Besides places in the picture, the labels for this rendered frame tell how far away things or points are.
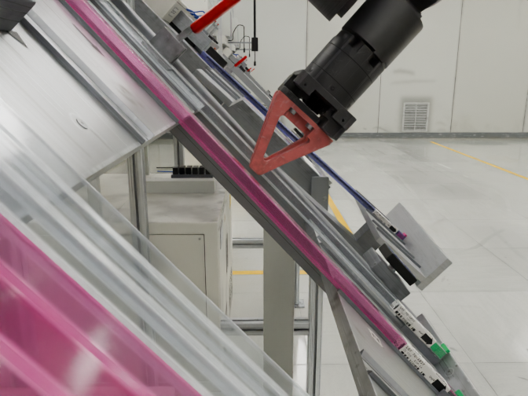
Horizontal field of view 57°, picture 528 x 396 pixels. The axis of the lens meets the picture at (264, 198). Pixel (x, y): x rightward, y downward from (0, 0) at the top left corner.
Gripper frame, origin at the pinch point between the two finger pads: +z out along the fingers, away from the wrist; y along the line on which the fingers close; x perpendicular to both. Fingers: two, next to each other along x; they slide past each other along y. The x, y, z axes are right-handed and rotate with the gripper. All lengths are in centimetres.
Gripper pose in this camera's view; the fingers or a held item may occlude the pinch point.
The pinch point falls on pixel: (259, 163)
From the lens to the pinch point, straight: 48.2
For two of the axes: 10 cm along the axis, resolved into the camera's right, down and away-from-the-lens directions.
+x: 7.4, 6.5, 1.7
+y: 0.3, 2.3, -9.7
